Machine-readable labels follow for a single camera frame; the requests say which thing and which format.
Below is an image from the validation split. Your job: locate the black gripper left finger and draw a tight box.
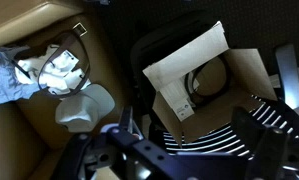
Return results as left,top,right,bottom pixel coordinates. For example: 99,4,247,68
103,106,200,180

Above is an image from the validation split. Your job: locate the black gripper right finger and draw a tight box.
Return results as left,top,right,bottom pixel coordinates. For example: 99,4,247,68
231,106,290,180

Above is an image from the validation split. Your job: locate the black mesh office chair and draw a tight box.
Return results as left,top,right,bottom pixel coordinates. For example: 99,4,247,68
130,9,299,180

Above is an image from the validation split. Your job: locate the white socks pile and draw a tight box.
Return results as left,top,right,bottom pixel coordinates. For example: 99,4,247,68
13,43,93,98

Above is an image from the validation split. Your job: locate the open cardboard box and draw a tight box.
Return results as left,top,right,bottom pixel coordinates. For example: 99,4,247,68
142,20,278,146

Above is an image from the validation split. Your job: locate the blue striped shirt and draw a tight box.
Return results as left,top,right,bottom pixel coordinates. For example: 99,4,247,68
0,46,43,108

